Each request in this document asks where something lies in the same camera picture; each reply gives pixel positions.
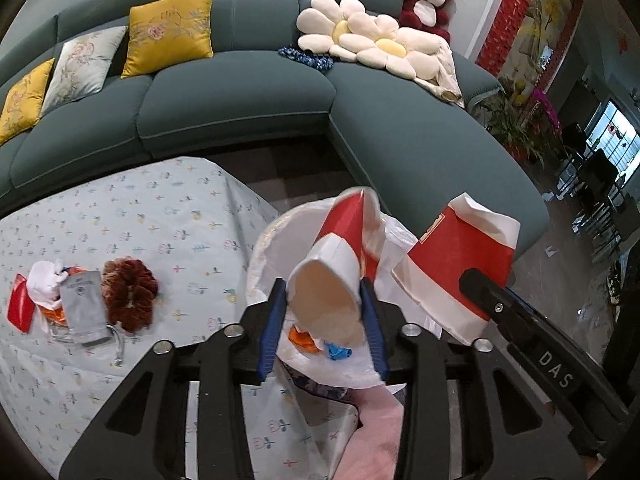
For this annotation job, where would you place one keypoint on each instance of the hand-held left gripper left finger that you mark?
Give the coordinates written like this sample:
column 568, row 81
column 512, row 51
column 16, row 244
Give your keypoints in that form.
column 272, row 330

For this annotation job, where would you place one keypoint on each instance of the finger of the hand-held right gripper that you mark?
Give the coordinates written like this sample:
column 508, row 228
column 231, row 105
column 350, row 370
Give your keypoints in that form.
column 492, row 300

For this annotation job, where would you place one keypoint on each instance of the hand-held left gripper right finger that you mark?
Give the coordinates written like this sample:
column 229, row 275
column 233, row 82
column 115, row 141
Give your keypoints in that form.
column 372, row 330

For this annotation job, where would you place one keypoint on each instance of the orange plastic bag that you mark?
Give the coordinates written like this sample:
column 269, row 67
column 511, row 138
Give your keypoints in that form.
column 305, row 340

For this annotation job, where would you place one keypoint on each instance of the blue plastic wrapper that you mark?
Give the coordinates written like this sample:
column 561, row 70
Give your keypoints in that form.
column 339, row 351

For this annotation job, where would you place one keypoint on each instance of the red white paper bag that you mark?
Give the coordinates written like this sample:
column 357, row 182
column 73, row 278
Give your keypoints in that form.
column 455, row 260

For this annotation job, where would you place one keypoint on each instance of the red white paper cup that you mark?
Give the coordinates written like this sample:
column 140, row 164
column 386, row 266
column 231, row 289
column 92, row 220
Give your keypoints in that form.
column 330, row 285

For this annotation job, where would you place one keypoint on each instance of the bin with white plastic bag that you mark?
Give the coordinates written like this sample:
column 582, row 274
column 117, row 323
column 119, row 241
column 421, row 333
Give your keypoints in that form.
column 270, row 260

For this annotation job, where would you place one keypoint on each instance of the brown fluffy scrunchie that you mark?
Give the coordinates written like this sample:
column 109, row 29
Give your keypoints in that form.
column 130, row 290

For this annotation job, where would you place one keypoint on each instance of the orange white wrapper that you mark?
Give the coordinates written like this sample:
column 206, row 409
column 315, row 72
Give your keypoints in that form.
column 52, row 316

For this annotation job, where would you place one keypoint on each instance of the white cotton glove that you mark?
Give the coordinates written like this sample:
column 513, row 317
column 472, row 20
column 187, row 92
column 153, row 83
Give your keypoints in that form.
column 42, row 282

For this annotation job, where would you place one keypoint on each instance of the red packet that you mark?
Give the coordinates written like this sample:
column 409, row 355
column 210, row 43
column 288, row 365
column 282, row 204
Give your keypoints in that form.
column 22, row 305

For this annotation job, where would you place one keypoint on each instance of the pink fleece blanket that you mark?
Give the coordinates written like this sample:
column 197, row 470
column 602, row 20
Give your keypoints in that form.
column 380, row 435

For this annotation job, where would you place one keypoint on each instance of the dark dining chairs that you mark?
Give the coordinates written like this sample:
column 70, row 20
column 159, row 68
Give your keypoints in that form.
column 597, row 180

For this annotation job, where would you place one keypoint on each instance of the potted flowering plant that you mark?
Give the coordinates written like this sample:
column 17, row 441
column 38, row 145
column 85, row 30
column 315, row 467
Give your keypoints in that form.
column 515, row 125

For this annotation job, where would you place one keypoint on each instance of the beige folded blanket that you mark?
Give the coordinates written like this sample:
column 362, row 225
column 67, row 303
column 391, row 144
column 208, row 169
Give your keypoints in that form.
column 442, row 75

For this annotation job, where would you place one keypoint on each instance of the green curved sofa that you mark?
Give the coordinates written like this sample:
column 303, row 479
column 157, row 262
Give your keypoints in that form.
column 240, row 100

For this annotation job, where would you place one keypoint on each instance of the blue patterned cloth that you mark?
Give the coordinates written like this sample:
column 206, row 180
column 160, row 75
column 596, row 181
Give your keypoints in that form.
column 305, row 58

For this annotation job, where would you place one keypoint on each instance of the red monkey plush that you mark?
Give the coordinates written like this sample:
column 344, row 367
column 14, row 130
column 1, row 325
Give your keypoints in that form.
column 425, row 2

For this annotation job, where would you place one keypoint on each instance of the yellow embroidered cushion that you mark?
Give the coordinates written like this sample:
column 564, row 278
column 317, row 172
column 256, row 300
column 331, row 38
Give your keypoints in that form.
column 170, row 30
column 25, row 100

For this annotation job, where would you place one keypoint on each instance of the grey embroidered cushion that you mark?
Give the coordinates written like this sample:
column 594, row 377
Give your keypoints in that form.
column 82, row 67

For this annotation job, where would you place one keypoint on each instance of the large wall painting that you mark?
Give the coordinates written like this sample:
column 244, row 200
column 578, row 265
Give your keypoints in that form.
column 552, row 25

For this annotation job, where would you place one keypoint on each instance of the red wall hanging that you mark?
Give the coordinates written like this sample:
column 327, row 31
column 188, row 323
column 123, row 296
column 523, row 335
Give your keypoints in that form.
column 510, row 15

